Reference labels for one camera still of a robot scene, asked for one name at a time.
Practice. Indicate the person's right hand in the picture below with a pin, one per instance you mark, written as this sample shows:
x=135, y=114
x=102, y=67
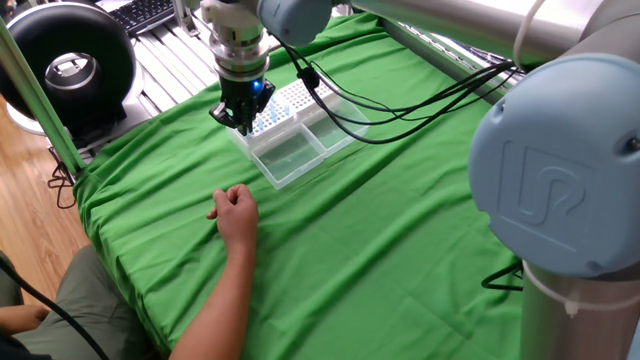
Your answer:
x=237, y=220

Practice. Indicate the grey metal frame rail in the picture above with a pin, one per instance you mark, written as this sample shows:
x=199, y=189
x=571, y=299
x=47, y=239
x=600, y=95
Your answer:
x=430, y=55

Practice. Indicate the blue pipette tip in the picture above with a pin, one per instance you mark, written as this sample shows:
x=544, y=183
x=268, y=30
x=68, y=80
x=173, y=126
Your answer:
x=260, y=123
x=274, y=119
x=272, y=108
x=287, y=110

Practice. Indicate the green table cloth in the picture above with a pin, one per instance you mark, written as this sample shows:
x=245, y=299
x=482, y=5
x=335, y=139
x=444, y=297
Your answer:
x=350, y=225

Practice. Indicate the aluminium profile post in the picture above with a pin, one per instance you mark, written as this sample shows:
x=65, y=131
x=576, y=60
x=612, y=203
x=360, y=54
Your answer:
x=184, y=17

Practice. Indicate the black keyboard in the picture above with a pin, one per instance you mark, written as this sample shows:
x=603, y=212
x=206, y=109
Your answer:
x=140, y=15

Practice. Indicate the grey green trousers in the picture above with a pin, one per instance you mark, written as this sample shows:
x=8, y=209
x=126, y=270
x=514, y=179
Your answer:
x=90, y=305

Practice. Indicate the white pipette tip box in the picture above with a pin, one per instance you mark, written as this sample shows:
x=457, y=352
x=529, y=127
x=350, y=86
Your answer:
x=292, y=97
x=290, y=160

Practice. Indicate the silver grey UR5 robot arm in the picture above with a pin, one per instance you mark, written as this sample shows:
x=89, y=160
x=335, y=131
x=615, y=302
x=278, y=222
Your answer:
x=550, y=175

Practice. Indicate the green covered frame post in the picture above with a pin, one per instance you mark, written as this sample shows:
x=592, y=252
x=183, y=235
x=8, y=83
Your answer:
x=37, y=100

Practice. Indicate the person's right forearm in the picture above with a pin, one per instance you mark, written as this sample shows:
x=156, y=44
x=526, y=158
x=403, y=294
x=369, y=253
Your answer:
x=220, y=310

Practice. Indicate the person's left hand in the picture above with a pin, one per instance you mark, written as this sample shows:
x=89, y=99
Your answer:
x=20, y=320

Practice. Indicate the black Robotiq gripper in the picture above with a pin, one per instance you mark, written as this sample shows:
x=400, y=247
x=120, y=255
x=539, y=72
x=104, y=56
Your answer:
x=245, y=97

